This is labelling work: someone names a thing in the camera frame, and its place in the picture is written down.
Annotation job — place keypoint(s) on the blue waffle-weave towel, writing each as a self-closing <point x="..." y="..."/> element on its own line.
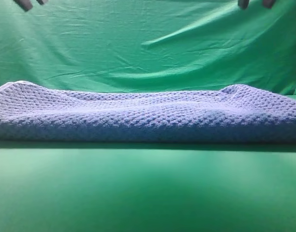
<point x="234" y="114"/>

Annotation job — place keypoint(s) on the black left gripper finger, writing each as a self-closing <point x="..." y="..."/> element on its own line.
<point x="41" y="2"/>
<point x="25" y="5"/>

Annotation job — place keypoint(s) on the green backdrop cloth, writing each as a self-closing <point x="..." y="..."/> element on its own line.
<point x="149" y="45"/>

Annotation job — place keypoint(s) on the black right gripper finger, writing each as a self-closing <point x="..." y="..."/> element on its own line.
<point x="268" y="3"/>
<point x="243" y="4"/>

